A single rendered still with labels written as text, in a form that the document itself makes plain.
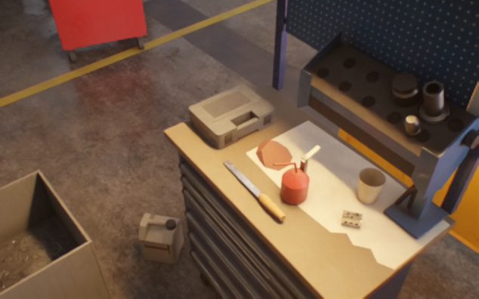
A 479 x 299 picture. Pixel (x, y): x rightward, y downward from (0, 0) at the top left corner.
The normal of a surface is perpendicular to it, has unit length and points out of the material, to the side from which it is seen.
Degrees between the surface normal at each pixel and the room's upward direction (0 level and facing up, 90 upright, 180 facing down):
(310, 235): 0
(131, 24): 90
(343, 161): 0
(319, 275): 0
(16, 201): 90
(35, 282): 90
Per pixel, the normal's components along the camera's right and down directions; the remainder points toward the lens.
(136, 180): 0.00, -0.74
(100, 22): 0.36, 0.62
